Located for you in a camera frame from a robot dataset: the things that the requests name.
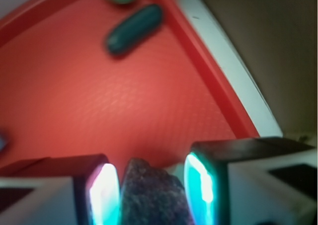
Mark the red plastic tray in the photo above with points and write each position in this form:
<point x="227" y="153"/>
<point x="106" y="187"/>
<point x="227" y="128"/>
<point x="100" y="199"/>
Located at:
<point x="62" y="93"/>

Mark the blue sponge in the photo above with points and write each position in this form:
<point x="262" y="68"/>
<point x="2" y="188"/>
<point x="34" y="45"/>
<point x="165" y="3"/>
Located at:
<point x="3" y="141"/>

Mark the dark teal capsule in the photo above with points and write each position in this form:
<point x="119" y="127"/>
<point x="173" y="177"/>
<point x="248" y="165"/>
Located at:
<point x="134" y="29"/>

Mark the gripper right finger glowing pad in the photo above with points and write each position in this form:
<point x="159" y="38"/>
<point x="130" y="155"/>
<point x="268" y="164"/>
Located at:
<point x="254" y="181"/>

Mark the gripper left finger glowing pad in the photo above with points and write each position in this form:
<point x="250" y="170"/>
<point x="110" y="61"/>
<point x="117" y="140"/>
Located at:
<point x="74" y="190"/>

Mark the brown cardboard panel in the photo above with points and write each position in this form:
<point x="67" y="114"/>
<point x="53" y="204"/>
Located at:
<point x="277" y="41"/>

